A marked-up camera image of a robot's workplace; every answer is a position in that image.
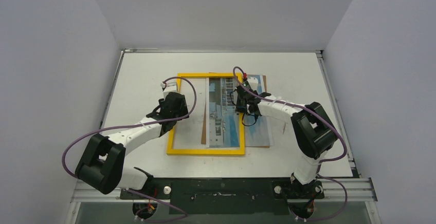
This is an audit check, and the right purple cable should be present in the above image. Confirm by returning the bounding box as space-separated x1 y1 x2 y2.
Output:
232 66 349 222

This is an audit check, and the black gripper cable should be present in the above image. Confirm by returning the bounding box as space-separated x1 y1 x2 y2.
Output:
229 91 258 127

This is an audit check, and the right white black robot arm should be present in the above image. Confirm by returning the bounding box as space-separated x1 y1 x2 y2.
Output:
235 80 338 198

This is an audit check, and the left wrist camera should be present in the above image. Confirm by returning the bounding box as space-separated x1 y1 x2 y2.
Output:
160 81 178 99

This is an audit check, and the blue building photo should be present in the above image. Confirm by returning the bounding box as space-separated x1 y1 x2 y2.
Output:
206 75 273 149

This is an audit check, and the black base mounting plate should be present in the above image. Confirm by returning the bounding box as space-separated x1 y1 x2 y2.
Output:
120 177 324 215

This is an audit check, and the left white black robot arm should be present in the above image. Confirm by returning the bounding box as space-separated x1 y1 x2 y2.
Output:
75 92 188 199

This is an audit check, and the purple cable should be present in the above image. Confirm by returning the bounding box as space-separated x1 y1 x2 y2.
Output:
61 76 198 224
232 66 349 222

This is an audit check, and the yellow wooden photo frame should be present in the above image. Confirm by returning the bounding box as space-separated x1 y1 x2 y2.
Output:
166 72 245 156

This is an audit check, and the aluminium rail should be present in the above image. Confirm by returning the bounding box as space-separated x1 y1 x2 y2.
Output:
70 178 378 203

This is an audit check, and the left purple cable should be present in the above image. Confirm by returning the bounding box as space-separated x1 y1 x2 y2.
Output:
61 76 198 224

